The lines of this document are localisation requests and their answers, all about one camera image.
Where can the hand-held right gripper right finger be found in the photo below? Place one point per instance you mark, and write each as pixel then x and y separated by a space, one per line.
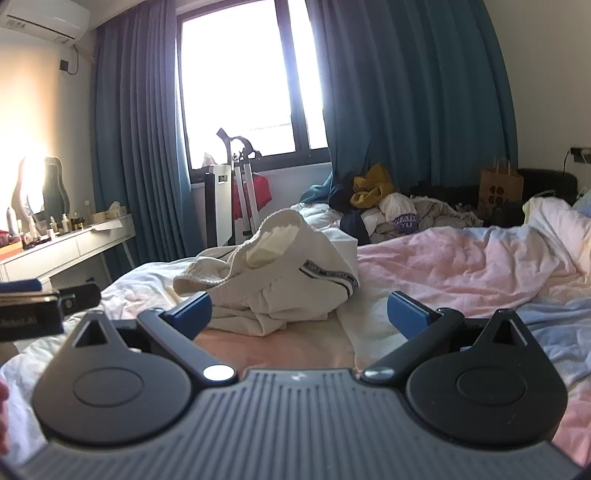
pixel 406 314

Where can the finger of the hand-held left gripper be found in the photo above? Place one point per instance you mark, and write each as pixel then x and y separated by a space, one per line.
pixel 81 300
pixel 21 286

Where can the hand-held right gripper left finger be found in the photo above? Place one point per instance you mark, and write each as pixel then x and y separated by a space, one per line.
pixel 189 314

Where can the white pants with black stripe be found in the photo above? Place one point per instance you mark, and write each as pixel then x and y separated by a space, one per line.
pixel 277 272

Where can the pile of grey white clothes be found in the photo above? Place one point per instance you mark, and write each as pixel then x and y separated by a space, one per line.
pixel 443 210

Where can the orange wooden tray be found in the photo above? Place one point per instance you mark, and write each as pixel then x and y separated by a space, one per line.
pixel 9 251

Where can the white vanity desk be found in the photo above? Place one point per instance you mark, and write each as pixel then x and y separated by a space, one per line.
pixel 60 249

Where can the pastel pink blue blanket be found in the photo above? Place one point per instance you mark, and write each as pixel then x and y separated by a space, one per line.
pixel 461 272

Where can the row of cosmetic bottles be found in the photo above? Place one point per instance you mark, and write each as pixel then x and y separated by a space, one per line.
pixel 55 226

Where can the tissue box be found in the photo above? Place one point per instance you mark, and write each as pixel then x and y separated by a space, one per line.
pixel 108 212

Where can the wavy vanity mirror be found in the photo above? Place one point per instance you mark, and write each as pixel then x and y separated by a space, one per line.
pixel 44 189

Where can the white garment with purple print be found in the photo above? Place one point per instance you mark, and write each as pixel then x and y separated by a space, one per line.
pixel 397 214

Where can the dark navy garment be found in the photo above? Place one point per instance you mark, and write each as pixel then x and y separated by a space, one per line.
pixel 353 226

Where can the white panel heater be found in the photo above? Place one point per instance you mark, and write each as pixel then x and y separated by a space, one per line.
pixel 219 203

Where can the white crumpled duvet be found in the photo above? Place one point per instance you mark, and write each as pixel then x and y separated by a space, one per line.
pixel 323 217

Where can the mustard yellow garment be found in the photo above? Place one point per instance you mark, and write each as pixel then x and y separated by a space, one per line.
pixel 371 187

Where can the folding metal stand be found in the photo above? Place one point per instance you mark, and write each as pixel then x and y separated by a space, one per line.
pixel 242 184

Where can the red bag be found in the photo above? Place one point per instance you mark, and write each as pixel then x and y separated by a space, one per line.
pixel 261 194

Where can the teal garment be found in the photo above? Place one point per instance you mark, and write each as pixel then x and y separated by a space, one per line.
pixel 316 189

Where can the brown paper bag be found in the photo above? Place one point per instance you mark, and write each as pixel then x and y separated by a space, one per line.
pixel 501 189

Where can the blue curtain beside vanity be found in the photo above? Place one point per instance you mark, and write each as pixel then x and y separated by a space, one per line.
pixel 134 129

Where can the light blue pillow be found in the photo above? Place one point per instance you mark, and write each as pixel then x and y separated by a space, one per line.
pixel 584 201

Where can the window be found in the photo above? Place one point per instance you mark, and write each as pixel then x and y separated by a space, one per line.
pixel 249 78

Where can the white air conditioner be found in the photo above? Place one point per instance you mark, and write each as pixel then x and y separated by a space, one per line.
pixel 41 18

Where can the small black wall box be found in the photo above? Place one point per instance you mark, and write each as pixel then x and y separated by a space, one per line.
pixel 64 64

